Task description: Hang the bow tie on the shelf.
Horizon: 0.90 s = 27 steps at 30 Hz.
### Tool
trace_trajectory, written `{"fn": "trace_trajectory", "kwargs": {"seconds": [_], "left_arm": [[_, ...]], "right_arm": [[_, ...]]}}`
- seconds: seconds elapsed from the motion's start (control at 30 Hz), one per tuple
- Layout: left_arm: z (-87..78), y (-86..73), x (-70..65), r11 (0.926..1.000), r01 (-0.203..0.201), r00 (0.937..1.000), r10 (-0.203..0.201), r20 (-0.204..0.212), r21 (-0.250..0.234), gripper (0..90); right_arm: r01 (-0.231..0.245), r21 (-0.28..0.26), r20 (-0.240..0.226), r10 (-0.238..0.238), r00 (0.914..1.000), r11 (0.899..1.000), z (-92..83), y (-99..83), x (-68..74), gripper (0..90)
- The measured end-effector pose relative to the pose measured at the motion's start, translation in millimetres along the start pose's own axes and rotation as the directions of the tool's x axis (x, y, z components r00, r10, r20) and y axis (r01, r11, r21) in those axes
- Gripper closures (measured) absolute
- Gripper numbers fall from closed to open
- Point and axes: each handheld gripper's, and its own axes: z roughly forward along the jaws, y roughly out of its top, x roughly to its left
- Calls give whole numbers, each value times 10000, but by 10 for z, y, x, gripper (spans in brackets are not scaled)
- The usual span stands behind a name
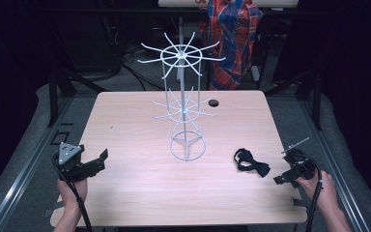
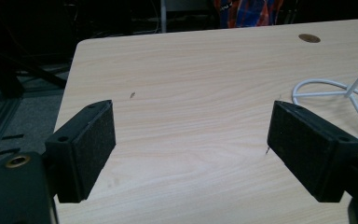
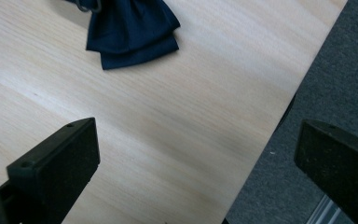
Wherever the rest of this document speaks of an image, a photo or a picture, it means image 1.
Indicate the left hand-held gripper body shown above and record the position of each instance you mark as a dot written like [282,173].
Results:
[72,164]

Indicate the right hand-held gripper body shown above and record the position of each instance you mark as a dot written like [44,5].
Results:
[302,166]

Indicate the person's right hand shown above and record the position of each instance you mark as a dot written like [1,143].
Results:
[323,190]

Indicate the person's left hand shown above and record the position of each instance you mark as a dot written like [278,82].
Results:
[72,193]

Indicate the black bow tie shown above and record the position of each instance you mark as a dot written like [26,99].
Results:
[254,166]

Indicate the black metal stand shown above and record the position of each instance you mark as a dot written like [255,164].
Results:
[317,100]
[54,96]

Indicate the red blue plaid cloth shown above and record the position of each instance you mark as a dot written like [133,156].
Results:
[235,42]

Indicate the aluminium frame rail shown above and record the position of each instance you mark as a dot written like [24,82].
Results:
[338,180]
[22,180]

